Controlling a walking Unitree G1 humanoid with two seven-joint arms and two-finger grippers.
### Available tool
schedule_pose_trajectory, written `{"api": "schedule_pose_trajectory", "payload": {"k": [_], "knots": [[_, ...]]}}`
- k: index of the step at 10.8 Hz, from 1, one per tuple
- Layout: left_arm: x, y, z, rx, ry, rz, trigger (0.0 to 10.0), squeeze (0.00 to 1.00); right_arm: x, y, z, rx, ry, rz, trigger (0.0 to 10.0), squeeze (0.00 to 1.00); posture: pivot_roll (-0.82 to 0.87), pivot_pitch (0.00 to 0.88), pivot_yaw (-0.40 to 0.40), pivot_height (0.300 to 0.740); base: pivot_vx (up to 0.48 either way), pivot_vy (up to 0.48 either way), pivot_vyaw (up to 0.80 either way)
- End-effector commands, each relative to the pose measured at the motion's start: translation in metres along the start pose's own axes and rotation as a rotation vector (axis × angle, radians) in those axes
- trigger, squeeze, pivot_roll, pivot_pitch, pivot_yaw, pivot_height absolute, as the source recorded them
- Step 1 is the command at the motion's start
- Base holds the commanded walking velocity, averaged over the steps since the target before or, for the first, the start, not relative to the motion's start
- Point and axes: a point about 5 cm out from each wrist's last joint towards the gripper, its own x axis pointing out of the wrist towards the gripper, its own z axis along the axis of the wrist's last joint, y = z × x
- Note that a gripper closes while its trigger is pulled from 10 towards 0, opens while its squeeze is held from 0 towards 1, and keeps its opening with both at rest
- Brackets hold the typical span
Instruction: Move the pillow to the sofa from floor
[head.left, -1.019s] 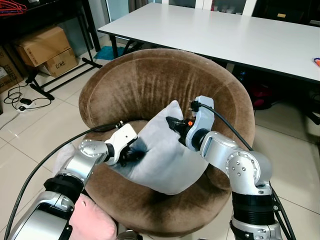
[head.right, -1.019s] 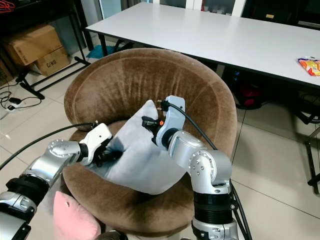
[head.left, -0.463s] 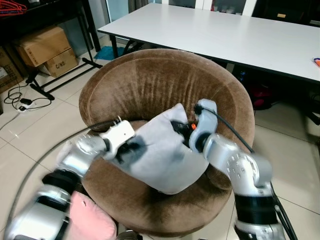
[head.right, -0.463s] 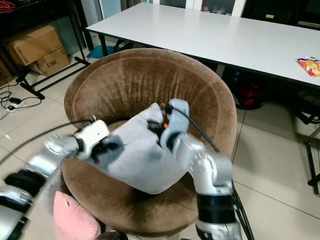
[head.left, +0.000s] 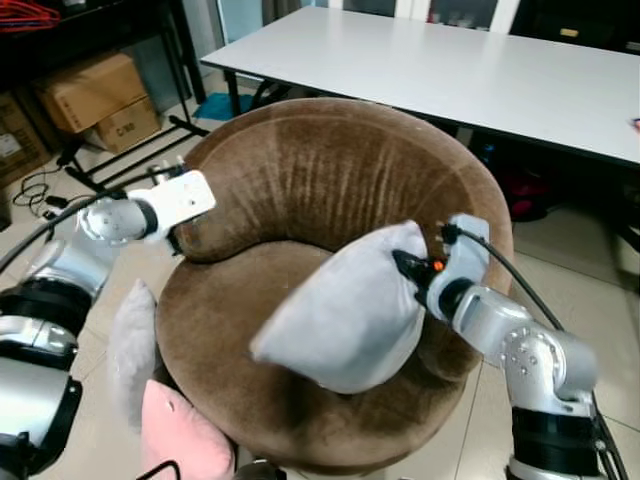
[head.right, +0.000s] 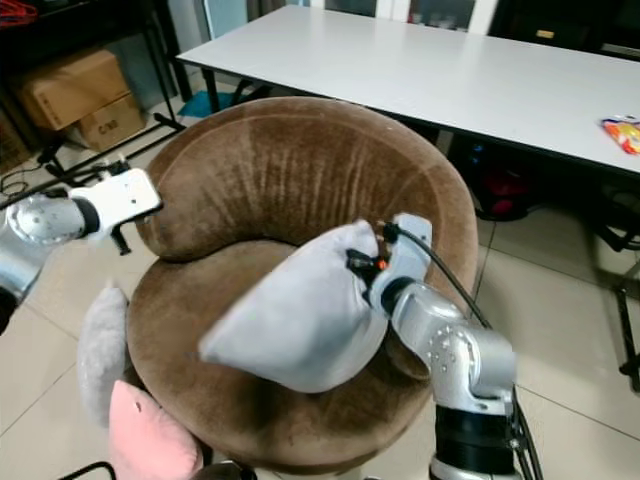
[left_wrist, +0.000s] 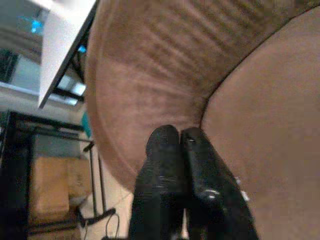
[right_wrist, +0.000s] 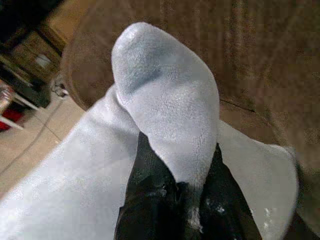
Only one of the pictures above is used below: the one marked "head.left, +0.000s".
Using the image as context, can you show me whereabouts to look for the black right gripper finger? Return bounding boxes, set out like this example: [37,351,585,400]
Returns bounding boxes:
[392,250,427,288]

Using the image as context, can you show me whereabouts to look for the large grey pillow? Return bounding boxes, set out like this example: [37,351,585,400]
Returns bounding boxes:
[250,220,432,395]

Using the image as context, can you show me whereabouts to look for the teal floor mat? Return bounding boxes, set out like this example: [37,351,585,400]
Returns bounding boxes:
[194,92,257,122]

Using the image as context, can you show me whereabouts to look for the small grey fluffy pillow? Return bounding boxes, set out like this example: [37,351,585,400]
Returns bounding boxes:
[108,278,162,432]

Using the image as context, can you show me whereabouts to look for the brown velvet round sofa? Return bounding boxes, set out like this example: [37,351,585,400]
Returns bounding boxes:
[155,97,517,477]

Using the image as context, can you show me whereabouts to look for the pink pillow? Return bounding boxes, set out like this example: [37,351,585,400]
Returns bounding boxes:
[140,378,237,480]

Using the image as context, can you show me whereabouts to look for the small printed cardboard box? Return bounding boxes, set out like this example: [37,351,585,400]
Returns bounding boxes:
[95,97,164,154]

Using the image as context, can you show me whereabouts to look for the large light cardboard box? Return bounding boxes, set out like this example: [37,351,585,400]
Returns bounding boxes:
[38,52,152,133]

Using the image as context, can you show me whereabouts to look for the dark red backpack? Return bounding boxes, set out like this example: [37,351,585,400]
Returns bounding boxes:
[498,164,548,223]

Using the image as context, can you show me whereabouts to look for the dark labelled cardboard box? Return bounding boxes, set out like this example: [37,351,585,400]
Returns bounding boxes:
[0,95,52,187]

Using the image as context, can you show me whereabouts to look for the long white table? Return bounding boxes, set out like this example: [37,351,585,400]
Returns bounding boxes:
[200,5,640,167]

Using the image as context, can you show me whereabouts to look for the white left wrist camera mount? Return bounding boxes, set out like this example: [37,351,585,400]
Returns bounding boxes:
[149,168,218,234]

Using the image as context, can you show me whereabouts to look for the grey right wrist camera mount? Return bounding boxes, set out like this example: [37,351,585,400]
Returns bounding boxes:
[427,213,492,302]

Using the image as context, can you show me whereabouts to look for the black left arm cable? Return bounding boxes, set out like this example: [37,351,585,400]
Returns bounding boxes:
[0,165,161,273]

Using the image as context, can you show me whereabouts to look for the red wire bundle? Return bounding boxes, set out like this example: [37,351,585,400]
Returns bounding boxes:
[0,0,62,32]

